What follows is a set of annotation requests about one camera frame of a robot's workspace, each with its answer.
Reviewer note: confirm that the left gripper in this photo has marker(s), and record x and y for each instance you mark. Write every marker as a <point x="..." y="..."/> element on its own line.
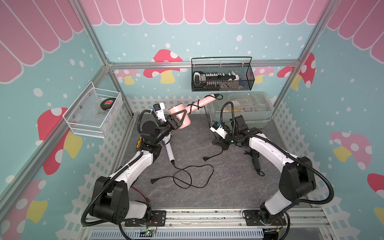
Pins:
<point x="175" y="122"/>

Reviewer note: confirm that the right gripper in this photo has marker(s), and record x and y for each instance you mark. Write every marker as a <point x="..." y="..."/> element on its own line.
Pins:
<point x="221" y="143"/>

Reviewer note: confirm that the black magenta hair dryer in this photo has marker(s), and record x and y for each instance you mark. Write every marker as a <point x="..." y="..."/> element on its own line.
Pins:
<point x="255" y="160"/>

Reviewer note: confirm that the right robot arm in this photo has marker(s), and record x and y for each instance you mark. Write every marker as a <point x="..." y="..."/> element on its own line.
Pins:
<point x="297" y="174"/>

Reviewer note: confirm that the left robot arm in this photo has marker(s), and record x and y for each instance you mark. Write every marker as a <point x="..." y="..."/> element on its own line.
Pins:
<point x="110" y="200"/>

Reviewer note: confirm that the green clear-lid storage box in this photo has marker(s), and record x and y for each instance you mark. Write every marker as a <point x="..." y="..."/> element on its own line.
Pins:
<point x="255" y="107"/>

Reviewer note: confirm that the black red tape measure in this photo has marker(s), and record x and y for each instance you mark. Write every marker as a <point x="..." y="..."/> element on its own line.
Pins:
<point x="107" y="103"/>

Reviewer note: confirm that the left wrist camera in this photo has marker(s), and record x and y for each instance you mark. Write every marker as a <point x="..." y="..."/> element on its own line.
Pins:
<point x="159" y="111"/>

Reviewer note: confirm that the yellow handled pliers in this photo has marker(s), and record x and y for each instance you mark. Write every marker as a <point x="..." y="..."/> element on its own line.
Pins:
<point x="139" y="142"/>

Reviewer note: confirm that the black wire mesh basket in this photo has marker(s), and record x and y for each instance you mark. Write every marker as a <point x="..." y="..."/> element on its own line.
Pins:
<point x="240" y="66"/>

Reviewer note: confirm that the white wire mesh basket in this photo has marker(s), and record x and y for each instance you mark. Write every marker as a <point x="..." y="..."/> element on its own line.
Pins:
<point x="85" y="116"/>

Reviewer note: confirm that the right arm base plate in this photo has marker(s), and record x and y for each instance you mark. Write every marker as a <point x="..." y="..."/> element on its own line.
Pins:
<point x="262" y="218"/>

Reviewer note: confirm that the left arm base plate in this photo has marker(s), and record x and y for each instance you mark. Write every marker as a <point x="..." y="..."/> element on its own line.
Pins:
<point x="151" y="220"/>

